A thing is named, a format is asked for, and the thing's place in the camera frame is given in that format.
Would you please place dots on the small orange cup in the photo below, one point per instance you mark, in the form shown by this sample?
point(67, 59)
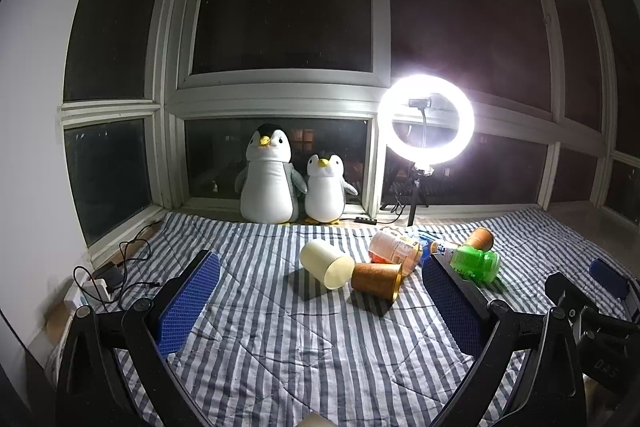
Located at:
point(481, 239)

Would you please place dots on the orange instant noodle cup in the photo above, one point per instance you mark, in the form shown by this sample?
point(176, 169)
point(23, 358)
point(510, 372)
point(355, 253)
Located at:
point(391, 247)

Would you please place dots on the black power strip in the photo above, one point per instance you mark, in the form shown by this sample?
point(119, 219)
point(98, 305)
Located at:
point(365, 221)

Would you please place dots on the small plush penguin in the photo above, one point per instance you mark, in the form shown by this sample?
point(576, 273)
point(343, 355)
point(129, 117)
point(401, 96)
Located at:
point(327, 188)

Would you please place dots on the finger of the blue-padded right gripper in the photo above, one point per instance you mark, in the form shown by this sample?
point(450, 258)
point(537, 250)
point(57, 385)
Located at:
point(469, 316)

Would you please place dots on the green and blue soda bottle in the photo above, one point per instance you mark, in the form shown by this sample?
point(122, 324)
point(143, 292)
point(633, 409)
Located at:
point(480, 266)

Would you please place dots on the black ring light tripod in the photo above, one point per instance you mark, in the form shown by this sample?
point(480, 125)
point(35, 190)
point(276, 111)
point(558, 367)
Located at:
point(407, 194)

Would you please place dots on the white ring light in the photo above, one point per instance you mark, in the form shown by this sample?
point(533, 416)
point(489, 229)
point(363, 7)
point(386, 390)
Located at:
point(446, 115)

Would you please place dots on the white charger adapter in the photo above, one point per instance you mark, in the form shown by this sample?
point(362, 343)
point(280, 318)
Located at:
point(96, 292)

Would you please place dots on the large plush penguin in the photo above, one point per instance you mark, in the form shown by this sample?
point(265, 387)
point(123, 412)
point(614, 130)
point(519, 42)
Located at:
point(269, 185)

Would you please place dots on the striped blue white quilt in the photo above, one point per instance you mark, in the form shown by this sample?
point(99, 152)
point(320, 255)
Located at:
point(272, 345)

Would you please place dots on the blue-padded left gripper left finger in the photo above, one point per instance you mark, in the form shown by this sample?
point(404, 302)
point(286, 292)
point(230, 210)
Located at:
point(156, 327)

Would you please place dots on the cream plastic cup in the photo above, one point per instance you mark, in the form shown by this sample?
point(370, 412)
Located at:
point(327, 263)

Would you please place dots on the brown cork-textured cup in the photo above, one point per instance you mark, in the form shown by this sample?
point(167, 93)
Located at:
point(381, 280)

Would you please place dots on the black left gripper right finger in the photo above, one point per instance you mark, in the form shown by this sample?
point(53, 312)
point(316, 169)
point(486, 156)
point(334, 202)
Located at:
point(612, 281)

